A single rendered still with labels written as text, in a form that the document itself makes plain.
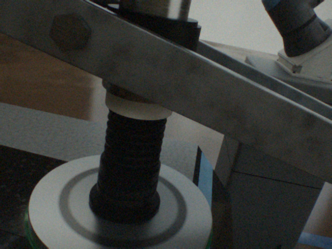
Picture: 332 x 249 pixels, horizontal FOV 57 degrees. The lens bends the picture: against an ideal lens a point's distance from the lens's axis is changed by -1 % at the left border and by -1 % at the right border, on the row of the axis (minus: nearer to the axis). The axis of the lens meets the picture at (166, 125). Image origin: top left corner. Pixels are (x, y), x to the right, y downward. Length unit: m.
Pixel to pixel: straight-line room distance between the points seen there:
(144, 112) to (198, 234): 0.15
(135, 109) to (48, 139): 0.29
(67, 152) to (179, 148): 0.20
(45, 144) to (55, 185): 0.15
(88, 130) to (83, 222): 0.27
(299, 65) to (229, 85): 1.06
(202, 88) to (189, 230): 0.17
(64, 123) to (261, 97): 0.43
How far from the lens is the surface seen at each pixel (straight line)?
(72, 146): 0.53
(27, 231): 0.36
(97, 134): 0.58
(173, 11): 0.27
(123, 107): 0.29
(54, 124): 0.61
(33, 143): 0.54
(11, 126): 0.60
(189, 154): 0.56
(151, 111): 0.29
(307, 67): 1.32
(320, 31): 1.36
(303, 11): 1.33
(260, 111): 0.26
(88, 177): 0.41
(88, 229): 0.34
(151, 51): 0.24
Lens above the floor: 1.07
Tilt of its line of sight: 23 degrees down
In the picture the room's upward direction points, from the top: 11 degrees clockwise
